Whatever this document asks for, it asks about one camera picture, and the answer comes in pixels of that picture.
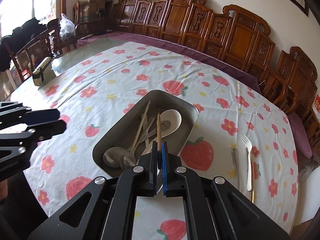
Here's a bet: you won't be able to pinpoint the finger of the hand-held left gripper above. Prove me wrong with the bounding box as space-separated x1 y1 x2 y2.
0 119 67 182
0 101 60 127

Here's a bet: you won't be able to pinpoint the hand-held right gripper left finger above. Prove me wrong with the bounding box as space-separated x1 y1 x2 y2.
27 141 163 240

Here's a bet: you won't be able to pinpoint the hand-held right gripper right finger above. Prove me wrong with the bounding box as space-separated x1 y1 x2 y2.
161 141 292 240

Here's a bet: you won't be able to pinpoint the metal fork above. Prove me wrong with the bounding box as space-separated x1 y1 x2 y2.
139 120 160 145

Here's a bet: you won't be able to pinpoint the brown wooden chopstick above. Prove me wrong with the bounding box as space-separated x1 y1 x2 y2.
156 112 162 153

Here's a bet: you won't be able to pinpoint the metal spoon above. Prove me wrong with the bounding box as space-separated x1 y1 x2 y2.
103 114 147 168
120 116 155 170

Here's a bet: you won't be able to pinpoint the cream soup spoon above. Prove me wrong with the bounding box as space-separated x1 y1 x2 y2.
160 109 182 138

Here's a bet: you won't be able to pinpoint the rectangular metal tray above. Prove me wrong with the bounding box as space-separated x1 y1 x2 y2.
92 89 200 178

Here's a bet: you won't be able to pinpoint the small cream black case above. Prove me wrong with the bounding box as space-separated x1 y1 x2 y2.
32 57 52 86

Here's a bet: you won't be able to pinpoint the wooden dining chair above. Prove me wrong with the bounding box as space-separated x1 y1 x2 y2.
15 27 63 80

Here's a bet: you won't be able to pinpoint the thin metal utensil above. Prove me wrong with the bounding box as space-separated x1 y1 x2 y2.
232 148 241 190

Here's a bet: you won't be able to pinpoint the black jacket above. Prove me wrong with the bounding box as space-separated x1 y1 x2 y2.
0 17 48 72

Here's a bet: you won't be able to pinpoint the cream plastic fork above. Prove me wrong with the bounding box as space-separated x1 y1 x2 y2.
240 135 253 191

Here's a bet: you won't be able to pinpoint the floral strawberry tablecloth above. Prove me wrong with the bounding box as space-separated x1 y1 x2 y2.
24 41 299 240

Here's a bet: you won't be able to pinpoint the plastic bag with dark contents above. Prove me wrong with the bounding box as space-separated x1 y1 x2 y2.
59 13 76 42

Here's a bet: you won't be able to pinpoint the small black fan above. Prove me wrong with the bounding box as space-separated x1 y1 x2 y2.
96 9 107 34

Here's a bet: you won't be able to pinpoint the stacked cardboard boxes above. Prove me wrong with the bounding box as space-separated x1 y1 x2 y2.
80 0 107 23

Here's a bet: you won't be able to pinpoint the purple armchair cushion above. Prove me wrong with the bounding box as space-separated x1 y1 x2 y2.
289 111 313 158

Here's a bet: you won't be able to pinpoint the carved wooden sofa bench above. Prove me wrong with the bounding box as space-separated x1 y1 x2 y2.
110 0 300 115

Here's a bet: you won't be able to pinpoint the clear plastic bag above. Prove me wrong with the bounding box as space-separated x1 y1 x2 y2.
299 160 315 183

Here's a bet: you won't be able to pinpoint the carved wooden armchair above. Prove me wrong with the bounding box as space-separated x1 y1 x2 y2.
275 46 320 165

